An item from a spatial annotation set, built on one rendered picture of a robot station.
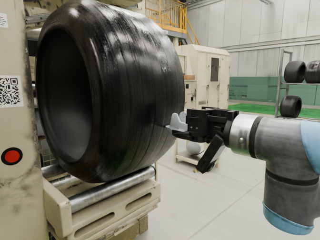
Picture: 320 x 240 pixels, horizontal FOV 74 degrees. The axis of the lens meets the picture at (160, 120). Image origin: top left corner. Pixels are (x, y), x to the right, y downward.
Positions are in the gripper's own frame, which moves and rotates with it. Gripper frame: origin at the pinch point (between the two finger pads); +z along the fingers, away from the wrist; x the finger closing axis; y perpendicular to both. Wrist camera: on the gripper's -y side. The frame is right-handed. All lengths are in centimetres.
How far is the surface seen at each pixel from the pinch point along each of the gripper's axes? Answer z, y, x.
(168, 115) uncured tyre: 0.4, 4.1, -0.1
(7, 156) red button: 21.0, -4.1, 35.8
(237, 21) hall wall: 496, 329, -1104
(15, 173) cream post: 21.6, -9.1, 34.7
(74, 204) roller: 14.2, -19.4, 23.5
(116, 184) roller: 14.6, -18.8, 9.1
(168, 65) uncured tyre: 1.5, 18.3, -1.0
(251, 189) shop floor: 42, -109, -192
